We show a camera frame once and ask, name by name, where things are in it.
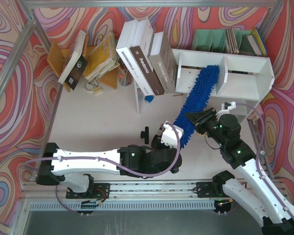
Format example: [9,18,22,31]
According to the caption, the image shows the yellow wooden book stand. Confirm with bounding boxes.
[47,30,120,93]

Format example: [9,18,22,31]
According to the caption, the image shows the white bookshelf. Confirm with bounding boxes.
[132,49,275,120]

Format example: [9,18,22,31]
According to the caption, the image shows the blue microfiber duster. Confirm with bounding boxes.
[173,65,220,148]

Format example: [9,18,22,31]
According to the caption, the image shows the brown notebooks in organizer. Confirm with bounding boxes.
[226,27,239,54]

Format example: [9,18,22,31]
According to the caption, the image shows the blue yellow book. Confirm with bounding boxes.
[246,27,268,57]

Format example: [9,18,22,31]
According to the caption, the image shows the beige black stapler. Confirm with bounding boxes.
[155,124,165,137]

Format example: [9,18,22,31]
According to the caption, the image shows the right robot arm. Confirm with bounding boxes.
[185,108,294,235]

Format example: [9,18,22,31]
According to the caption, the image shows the black and white book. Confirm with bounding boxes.
[58,30,88,90]

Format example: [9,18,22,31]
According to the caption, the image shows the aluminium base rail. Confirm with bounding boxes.
[21,180,289,200]

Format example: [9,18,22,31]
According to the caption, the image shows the clear pencil cup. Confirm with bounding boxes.
[117,67,133,87]

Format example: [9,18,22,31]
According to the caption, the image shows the brown Fredonia book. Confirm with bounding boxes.
[130,19,165,96]

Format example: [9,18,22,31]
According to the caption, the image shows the stack of yellow books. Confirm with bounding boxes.
[84,31,120,83]

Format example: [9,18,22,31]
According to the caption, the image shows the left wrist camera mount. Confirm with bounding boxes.
[161,121,184,149]

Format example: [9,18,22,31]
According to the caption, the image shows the brass padlock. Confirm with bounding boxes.
[84,82,102,94]

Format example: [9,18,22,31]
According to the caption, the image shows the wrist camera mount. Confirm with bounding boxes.
[216,101,236,118]
[161,121,184,149]

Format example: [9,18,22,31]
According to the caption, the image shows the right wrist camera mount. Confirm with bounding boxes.
[216,101,236,118]

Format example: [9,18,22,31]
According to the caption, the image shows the green desk organizer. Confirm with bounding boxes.
[191,29,255,55]

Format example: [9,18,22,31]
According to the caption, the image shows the blue tape measure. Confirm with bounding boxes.
[144,95,154,103]

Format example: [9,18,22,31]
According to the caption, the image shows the black T-shaped plastic piece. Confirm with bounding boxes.
[140,126,149,144]

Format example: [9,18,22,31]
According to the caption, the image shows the pink pig toy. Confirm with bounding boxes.
[247,112,260,125]

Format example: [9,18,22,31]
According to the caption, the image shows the grey Lonely Ones book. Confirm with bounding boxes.
[148,31,178,94]

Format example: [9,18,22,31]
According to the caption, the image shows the white Mademoiselle book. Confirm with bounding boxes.
[116,19,154,96]

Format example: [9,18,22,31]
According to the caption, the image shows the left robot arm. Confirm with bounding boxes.
[36,135,182,194]

